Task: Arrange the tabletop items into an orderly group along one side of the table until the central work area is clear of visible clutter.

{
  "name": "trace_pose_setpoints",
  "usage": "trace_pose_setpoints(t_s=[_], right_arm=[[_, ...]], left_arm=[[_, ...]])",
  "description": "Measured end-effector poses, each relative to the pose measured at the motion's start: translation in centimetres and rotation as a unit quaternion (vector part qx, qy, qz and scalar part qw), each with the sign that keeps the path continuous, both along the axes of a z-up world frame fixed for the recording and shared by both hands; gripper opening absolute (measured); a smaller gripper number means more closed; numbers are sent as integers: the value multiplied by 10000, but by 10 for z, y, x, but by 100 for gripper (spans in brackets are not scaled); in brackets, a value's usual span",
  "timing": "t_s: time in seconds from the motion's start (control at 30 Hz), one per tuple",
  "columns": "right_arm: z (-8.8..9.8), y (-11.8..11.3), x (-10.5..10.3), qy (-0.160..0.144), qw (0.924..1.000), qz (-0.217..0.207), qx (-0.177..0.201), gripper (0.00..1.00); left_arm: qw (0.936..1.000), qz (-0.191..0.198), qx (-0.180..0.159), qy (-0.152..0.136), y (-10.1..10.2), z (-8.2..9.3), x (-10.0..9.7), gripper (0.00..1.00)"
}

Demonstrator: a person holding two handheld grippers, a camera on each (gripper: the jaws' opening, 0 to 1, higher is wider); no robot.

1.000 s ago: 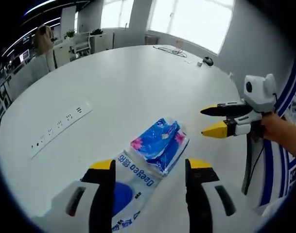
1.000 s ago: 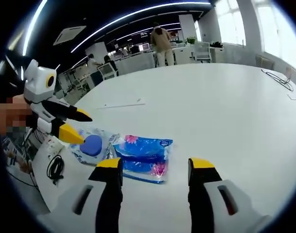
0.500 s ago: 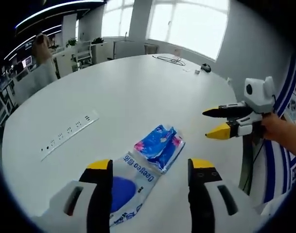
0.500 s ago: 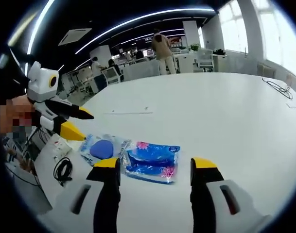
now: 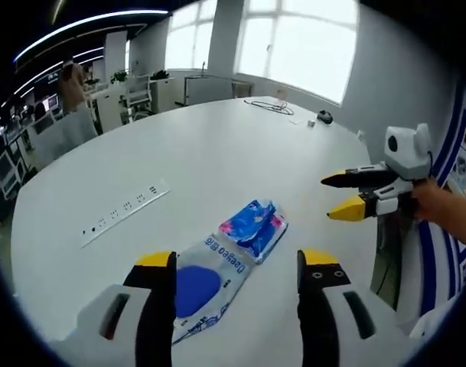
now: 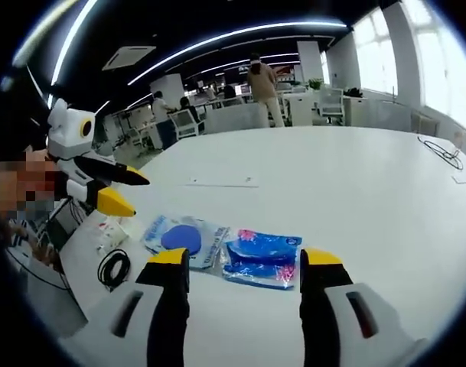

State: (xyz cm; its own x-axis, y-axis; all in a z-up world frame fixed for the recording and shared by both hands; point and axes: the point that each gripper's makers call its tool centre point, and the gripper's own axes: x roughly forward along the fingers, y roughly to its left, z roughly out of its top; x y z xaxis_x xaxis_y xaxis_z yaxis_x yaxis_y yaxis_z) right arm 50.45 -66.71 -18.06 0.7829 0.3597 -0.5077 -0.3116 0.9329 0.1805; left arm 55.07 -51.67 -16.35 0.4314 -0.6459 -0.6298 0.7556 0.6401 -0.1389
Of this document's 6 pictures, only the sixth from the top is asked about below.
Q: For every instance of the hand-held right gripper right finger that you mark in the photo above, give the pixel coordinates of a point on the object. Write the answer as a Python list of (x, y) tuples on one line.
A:
[(324, 306)]

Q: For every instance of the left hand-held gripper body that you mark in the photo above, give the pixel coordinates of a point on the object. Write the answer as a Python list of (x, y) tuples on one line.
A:
[(70, 134)]

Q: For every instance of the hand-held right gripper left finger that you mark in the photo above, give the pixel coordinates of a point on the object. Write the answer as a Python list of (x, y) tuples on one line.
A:
[(160, 306)]

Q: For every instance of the packet with blue pad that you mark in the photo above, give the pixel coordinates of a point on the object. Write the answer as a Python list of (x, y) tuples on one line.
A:
[(186, 239)]

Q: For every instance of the blue tissue packet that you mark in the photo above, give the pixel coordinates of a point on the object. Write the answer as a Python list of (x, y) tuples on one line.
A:
[(261, 258)]

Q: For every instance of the white mesh office chair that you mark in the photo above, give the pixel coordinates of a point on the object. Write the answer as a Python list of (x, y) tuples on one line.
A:
[(184, 123), (331, 103)]

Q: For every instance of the ceiling air conditioner unit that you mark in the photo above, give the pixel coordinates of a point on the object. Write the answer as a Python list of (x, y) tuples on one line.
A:
[(129, 57)]

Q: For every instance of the person's white clothing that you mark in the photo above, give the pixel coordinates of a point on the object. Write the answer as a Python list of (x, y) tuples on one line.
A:
[(37, 283)]

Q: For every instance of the white table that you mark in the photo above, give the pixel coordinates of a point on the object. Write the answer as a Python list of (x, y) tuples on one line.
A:
[(294, 191)]

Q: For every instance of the green potted plant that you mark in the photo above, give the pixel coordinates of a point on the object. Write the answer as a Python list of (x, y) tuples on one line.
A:
[(315, 82)]

